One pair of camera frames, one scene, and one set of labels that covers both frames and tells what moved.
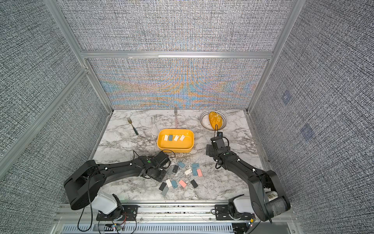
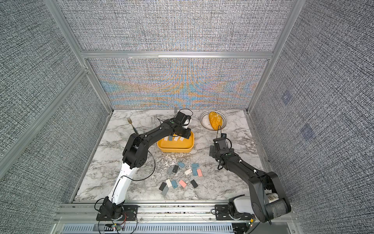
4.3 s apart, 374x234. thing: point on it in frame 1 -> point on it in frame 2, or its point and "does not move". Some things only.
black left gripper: (160, 179) -> (187, 135)
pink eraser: (199, 172) does not move
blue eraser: (181, 164) does not move
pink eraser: (182, 183) does not move
